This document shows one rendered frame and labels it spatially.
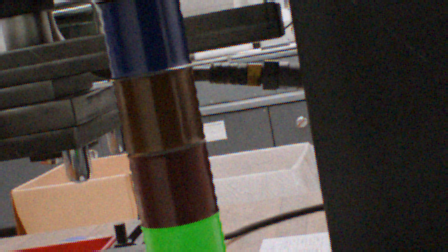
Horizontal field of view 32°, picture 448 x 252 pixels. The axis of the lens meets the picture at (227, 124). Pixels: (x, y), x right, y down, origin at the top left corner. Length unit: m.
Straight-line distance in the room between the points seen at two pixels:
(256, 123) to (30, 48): 4.57
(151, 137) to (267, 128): 4.80
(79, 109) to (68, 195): 2.43
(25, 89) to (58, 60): 0.03
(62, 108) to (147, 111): 0.22
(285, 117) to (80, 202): 2.39
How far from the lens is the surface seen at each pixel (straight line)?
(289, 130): 5.13
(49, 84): 0.59
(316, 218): 1.07
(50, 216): 3.05
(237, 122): 5.17
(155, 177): 0.35
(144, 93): 0.35
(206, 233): 0.36
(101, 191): 2.95
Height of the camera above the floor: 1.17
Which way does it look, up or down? 7 degrees down
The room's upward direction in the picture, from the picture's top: 10 degrees counter-clockwise
